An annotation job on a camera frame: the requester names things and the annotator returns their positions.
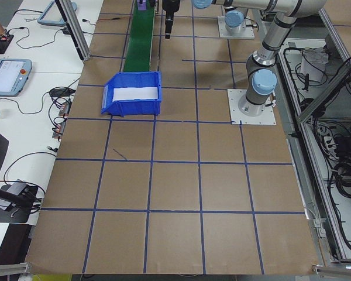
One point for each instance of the purple foam block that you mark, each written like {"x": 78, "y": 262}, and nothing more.
{"x": 141, "y": 5}

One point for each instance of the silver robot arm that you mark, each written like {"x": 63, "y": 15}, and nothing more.
{"x": 278, "y": 32}
{"x": 234, "y": 19}

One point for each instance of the green conveyor belt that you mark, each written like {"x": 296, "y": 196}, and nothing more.
{"x": 139, "y": 41}

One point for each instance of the blue plastic storage bin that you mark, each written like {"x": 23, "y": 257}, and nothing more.
{"x": 137, "y": 108}

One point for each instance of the teach pendant with grey back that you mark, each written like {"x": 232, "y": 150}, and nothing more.
{"x": 51, "y": 13}

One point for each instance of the black power brick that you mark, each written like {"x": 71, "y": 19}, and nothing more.
{"x": 60, "y": 92}

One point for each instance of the small circuit board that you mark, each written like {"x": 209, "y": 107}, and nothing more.
{"x": 59, "y": 130}
{"x": 65, "y": 108}

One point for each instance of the white bucket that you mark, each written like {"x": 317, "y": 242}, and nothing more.
{"x": 311, "y": 70}

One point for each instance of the teach pendant with lit screen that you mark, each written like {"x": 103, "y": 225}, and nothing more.
{"x": 6, "y": 76}

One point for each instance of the black board with red parts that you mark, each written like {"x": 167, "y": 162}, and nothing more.
{"x": 0, "y": 44}

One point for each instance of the white power strip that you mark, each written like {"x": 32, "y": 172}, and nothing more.
{"x": 329, "y": 143}

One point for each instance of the aluminium bar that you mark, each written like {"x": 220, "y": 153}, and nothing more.
{"x": 339, "y": 269}
{"x": 8, "y": 267}

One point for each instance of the white square base plate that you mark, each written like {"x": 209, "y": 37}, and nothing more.
{"x": 250, "y": 34}
{"x": 266, "y": 117}

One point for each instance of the aluminium profile post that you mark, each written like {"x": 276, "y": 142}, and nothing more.
{"x": 76, "y": 32}

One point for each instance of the black wall adapter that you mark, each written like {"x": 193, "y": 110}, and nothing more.
{"x": 67, "y": 31}

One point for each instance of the aluminium V-shaped frame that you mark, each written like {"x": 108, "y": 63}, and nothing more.
{"x": 321, "y": 98}

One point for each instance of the grey bracket box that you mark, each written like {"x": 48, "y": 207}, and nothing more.
{"x": 319, "y": 228}

